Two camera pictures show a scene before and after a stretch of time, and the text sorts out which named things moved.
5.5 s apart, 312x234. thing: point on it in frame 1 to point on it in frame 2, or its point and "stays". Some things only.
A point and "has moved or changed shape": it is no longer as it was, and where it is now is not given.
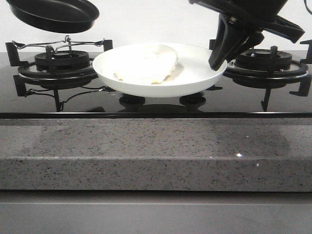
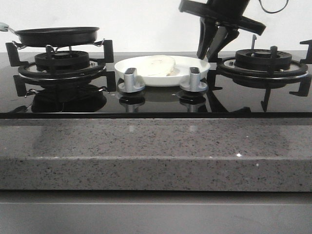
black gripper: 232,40 to 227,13
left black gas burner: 63,60 stays
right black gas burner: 260,59 stays
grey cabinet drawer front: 155,213 stays
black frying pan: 58,16 to 57,36
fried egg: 151,63 has moved or changed shape
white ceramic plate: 155,69 has moved or changed shape
